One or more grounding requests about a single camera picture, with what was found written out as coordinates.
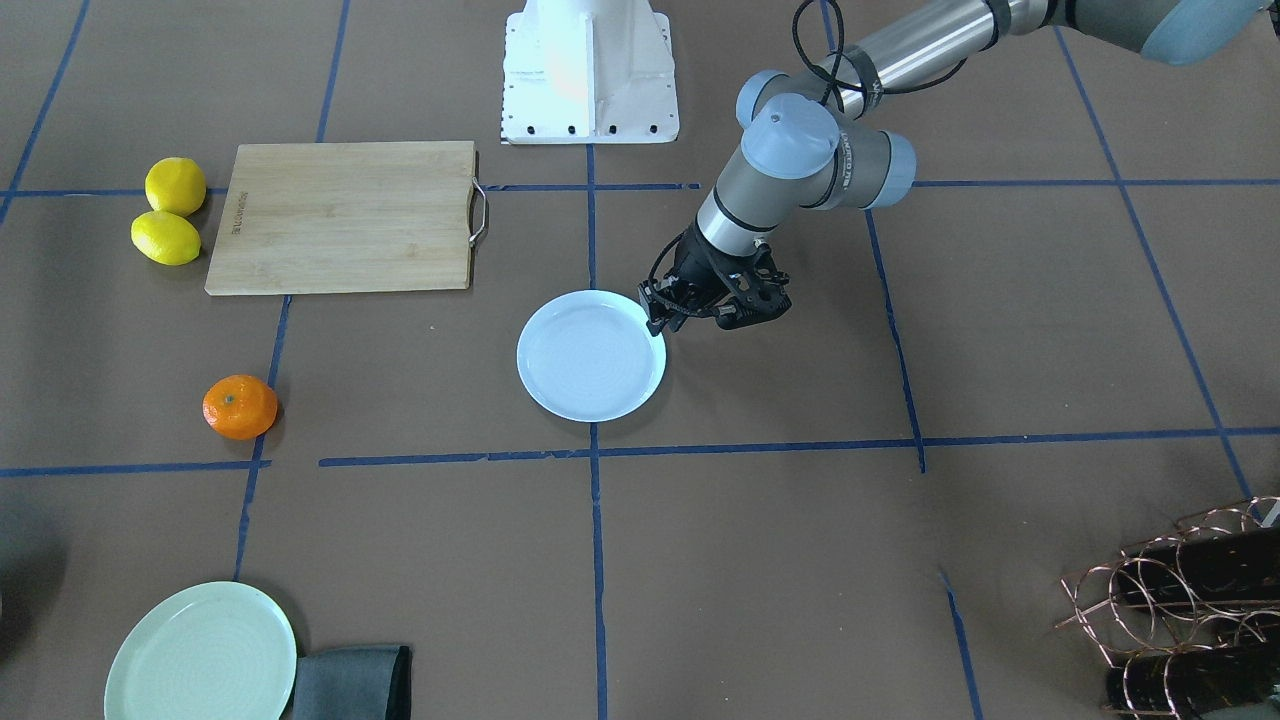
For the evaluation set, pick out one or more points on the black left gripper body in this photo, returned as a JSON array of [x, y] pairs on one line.
[[694, 267]]

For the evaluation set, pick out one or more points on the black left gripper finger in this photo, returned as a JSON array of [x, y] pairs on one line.
[[660, 319]]

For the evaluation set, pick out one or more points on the light blue plate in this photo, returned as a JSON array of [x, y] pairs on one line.
[[588, 356]]

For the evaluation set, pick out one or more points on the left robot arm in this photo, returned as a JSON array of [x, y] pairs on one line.
[[803, 144]]

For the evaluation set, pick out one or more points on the light green plate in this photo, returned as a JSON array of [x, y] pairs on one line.
[[218, 650]]

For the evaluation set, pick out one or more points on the bamboo cutting board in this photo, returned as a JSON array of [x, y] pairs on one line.
[[364, 217]]

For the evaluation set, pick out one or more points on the orange mandarin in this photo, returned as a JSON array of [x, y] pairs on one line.
[[240, 407]]

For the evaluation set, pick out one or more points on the dark grey folded cloth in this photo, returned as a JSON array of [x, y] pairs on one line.
[[355, 682]]

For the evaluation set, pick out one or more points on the yellow lemon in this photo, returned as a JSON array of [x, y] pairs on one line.
[[166, 238], [176, 185]]

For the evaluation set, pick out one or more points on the dark wine bottle middle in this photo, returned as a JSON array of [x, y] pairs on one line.
[[1227, 570]]

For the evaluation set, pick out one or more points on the dark wine bottle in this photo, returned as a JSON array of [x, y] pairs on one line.
[[1227, 570], [1223, 683]]

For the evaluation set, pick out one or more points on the dark wine bottle front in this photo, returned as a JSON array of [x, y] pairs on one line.
[[1223, 683]]

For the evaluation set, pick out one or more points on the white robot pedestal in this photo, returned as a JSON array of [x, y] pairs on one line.
[[588, 72]]

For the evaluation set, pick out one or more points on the copper wire bottle rack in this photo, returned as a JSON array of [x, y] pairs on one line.
[[1186, 622]]

